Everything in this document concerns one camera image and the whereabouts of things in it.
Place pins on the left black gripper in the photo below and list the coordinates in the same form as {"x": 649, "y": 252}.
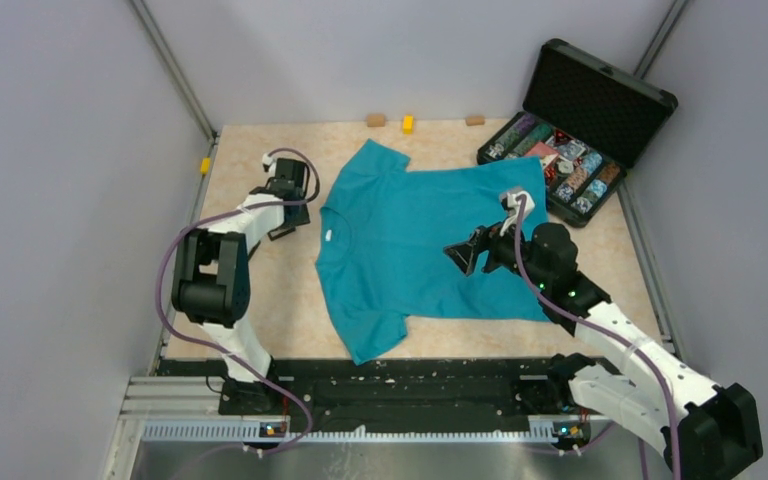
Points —
{"x": 300, "y": 218}

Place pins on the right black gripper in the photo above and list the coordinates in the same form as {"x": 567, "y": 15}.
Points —
{"x": 466, "y": 254}

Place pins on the teal t-shirt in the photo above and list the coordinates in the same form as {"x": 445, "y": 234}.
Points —
{"x": 384, "y": 232}

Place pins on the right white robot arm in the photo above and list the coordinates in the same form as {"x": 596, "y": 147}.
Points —
{"x": 702, "y": 429}

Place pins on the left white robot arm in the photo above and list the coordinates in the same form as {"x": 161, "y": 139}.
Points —
{"x": 211, "y": 282}

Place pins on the black box with grey brooch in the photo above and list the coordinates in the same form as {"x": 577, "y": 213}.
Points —
{"x": 280, "y": 232}

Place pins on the yellow block at left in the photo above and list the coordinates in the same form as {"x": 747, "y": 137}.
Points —
{"x": 205, "y": 166}

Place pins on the yellow block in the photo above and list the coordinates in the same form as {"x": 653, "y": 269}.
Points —
{"x": 205, "y": 166}
{"x": 408, "y": 124}

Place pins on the left tan wooden block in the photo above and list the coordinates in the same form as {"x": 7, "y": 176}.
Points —
{"x": 375, "y": 120}

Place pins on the tan wooden block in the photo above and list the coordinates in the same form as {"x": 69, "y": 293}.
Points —
{"x": 375, "y": 120}
{"x": 475, "y": 120}

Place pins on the pink card in case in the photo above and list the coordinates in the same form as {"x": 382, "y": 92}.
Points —
{"x": 545, "y": 153}

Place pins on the yellow block at back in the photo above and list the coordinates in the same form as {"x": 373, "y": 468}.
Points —
{"x": 408, "y": 124}

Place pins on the right tan wooden block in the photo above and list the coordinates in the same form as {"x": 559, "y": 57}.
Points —
{"x": 475, "y": 120}

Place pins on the black carrying case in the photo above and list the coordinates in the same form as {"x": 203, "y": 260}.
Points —
{"x": 598, "y": 117}

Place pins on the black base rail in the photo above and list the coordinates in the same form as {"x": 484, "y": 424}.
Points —
{"x": 404, "y": 395}

